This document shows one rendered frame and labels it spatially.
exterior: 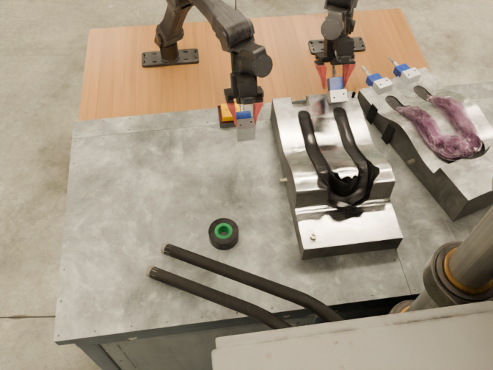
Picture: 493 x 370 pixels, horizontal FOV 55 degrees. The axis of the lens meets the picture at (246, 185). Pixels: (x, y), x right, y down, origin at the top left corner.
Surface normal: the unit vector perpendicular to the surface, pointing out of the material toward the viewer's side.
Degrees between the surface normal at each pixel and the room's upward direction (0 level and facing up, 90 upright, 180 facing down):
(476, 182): 0
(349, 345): 0
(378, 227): 0
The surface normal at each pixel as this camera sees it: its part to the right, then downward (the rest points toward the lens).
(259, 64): 0.53, 0.38
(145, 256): 0.00, -0.56
